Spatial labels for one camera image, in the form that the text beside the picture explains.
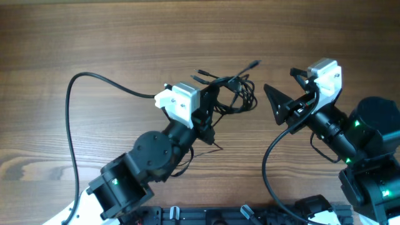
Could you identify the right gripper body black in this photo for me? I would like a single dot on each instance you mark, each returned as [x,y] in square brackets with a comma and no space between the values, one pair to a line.
[304,104]

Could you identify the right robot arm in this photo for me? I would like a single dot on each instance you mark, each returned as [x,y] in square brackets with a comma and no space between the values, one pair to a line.
[366,141]

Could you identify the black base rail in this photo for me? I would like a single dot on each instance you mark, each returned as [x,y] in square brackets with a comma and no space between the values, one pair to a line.
[155,215]

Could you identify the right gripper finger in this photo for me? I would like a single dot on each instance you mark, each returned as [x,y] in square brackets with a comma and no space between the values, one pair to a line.
[281,104]
[301,77]

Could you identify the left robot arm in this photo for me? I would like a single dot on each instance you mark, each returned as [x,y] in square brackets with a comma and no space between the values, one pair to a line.
[123,184]

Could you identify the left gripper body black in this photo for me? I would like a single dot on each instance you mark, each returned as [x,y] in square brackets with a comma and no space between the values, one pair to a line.
[202,125]

